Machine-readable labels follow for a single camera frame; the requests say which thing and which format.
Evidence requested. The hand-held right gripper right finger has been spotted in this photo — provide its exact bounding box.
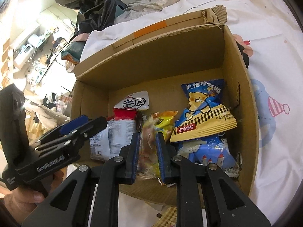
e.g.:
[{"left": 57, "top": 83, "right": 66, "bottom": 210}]
[{"left": 156, "top": 132, "right": 271, "bottom": 227}]

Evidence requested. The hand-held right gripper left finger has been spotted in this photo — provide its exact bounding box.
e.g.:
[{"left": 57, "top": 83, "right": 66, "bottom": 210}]
[{"left": 22, "top": 132, "right": 141, "bottom": 227}]

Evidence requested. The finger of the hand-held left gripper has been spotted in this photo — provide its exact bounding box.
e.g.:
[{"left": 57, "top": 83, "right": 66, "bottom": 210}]
[
  {"left": 35, "top": 115, "right": 89, "bottom": 146},
  {"left": 37, "top": 116, "right": 108, "bottom": 151}
]

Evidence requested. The red and dark snack packet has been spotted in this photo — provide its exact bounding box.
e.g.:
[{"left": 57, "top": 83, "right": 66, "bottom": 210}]
[{"left": 89, "top": 107, "right": 144, "bottom": 162}]

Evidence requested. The blue castle-print snack packet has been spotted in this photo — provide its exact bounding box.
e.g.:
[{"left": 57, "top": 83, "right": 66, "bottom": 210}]
[{"left": 176, "top": 134, "right": 241, "bottom": 178}]

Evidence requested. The white black-print snack packet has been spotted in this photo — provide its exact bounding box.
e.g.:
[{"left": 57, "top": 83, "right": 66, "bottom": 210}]
[{"left": 114, "top": 90, "right": 150, "bottom": 111}]

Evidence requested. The blue yellow bear snack packet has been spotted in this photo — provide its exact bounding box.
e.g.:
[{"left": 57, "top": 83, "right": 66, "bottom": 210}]
[{"left": 169, "top": 79, "right": 237, "bottom": 143}]

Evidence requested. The cardboard box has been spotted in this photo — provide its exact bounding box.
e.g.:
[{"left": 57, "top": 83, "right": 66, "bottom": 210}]
[{"left": 70, "top": 5, "right": 260, "bottom": 207}]

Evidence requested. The person's left hand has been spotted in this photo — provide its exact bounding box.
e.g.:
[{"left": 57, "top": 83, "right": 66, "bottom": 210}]
[{"left": 3, "top": 190, "right": 45, "bottom": 221}]

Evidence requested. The white hanging robe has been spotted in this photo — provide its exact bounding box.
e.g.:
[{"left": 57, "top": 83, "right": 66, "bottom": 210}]
[{"left": 26, "top": 99, "right": 71, "bottom": 133}]

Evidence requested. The woven straw mat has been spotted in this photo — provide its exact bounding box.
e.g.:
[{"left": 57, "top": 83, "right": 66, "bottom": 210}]
[{"left": 151, "top": 207, "right": 178, "bottom": 227}]

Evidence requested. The clothes pile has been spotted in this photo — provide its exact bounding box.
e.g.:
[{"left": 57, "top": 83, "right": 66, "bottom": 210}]
[{"left": 61, "top": 39, "right": 82, "bottom": 72}]

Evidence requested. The white water heater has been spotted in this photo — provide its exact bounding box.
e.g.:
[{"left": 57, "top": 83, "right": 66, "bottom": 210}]
[{"left": 13, "top": 34, "right": 41, "bottom": 67}]

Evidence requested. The black plastic bag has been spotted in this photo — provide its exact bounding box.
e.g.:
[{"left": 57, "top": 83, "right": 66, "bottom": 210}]
[{"left": 44, "top": 0, "right": 129, "bottom": 36}]

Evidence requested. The dark cloth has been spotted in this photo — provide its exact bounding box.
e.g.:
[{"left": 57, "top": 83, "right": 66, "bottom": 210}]
[{"left": 238, "top": 42, "right": 251, "bottom": 69}]

